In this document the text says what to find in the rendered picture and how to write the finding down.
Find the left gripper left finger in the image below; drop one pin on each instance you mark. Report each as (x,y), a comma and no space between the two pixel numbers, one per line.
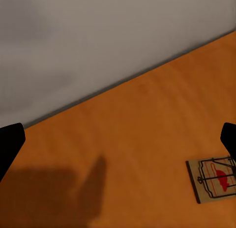
(12,138)

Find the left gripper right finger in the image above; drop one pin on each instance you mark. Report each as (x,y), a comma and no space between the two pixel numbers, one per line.
(228,138)

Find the mousetrap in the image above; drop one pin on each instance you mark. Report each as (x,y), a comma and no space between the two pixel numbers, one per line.
(214,178)

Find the cabinet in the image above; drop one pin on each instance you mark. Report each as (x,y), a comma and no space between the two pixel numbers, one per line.
(118,160)

